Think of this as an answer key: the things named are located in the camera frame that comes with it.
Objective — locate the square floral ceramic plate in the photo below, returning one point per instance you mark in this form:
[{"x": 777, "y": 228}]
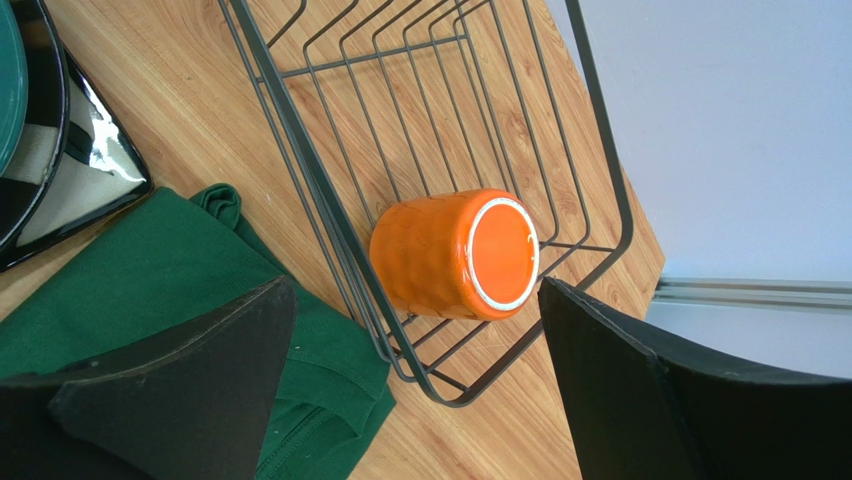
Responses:
[{"x": 101, "y": 173}]

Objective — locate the grey wire dish rack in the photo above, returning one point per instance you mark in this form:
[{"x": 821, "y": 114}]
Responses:
[{"x": 372, "y": 103}]

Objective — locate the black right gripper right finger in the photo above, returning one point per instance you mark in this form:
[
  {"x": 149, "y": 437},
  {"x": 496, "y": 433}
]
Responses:
[{"x": 644, "y": 403}]

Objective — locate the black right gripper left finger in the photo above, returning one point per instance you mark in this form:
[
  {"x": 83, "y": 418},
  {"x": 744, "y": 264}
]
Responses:
[{"x": 190, "y": 402}]

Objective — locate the folded dark green t-shirt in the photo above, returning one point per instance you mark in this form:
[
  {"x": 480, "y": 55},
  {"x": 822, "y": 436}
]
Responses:
[{"x": 173, "y": 259}]

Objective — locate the round black rimmed plate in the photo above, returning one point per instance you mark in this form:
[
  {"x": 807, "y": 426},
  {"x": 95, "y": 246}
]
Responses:
[{"x": 34, "y": 134}]

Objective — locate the orange ceramic mug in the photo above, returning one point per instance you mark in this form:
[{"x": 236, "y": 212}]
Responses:
[{"x": 467, "y": 255}]

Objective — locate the round green rimmed plate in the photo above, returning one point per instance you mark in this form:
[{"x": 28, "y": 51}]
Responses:
[{"x": 14, "y": 84}]

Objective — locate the aluminium frame post right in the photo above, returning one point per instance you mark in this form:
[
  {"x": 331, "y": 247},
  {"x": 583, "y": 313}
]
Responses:
[{"x": 824, "y": 297}]

